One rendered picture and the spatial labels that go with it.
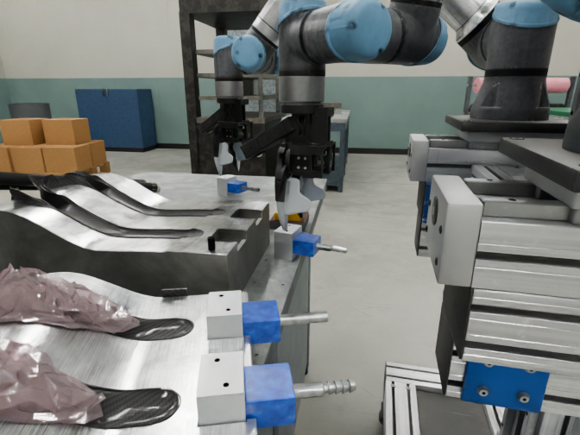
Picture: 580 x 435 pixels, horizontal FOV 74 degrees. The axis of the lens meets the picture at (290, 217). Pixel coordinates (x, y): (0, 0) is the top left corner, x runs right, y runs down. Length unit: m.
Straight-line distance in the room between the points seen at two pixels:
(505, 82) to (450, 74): 6.29
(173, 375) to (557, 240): 0.38
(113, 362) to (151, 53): 7.72
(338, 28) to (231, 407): 0.44
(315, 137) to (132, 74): 7.64
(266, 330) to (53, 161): 5.09
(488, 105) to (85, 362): 0.84
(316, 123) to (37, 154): 5.02
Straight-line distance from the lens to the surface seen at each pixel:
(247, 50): 0.92
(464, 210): 0.41
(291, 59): 0.63
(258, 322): 0.42
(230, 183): 1.13
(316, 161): 0.65
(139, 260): 0.58
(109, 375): 0.40
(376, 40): 0.55
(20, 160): 5.66
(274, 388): 0.34
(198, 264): 0.54
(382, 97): 7.08
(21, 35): 9.57
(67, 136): 5.55
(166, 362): 0.40
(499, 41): 0.95
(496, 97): 0.93
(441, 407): 1.34
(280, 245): 0.71
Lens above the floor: 1.10
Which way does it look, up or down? 18 degrees down
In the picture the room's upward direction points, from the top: straight up
